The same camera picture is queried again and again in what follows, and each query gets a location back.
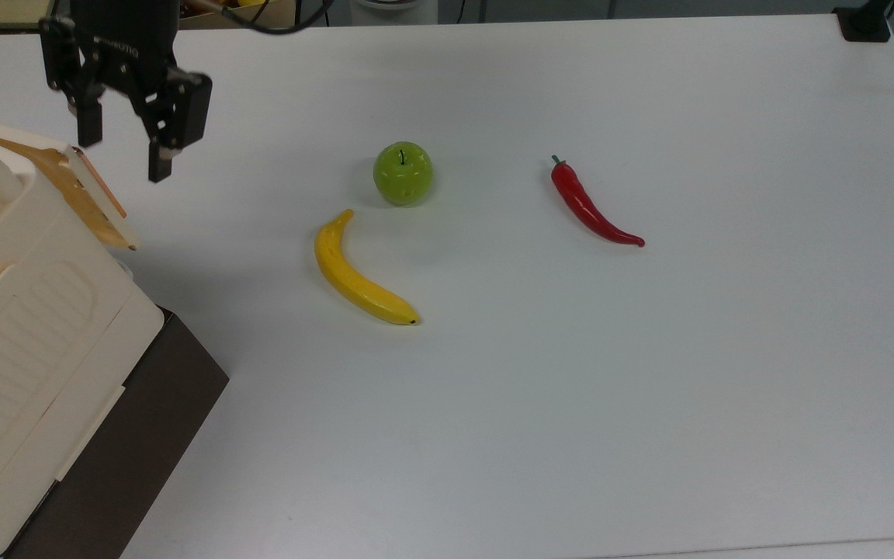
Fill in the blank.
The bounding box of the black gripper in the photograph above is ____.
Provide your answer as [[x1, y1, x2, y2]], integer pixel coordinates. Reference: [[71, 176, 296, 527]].
[[39, 0, 213, 184]]

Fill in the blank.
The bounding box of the orange door handle strip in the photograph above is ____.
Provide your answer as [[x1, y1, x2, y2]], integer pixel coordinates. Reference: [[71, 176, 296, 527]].
[[73, 146, 129, 220]]

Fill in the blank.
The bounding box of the cream cabinet door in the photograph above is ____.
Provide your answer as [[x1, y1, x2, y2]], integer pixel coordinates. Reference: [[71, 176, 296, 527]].
[[0, 124, 140, 252]]

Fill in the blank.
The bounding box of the cream plastic cabinet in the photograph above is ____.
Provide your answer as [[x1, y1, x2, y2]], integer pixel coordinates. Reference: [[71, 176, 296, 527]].
[[0, 111, 165, 559]]

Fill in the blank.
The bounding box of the yellow toy banana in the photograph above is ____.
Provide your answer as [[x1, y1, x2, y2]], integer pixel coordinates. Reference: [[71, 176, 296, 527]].
[[314, 208, 421, 327]]

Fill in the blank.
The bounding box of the green toy apple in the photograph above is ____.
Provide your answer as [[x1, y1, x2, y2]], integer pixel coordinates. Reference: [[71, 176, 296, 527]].
[[372, 141, 435, 207]]

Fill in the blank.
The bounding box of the dark brown drawer box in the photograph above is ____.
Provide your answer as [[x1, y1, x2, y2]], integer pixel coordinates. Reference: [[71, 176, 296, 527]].
[[0, 307, 230, 559]]

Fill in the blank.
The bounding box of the red toy chili pepper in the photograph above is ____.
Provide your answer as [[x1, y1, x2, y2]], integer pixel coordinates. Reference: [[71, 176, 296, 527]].
[[549, 154, 646, 248]]

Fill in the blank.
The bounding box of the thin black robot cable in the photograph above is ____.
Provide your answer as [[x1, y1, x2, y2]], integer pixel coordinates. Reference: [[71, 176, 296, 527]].
[[210, 0, 337, 36]]

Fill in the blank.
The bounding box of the black camera stand clamp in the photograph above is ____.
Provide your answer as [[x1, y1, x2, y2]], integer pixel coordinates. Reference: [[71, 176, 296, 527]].
[[832, 0, 894, 44]]

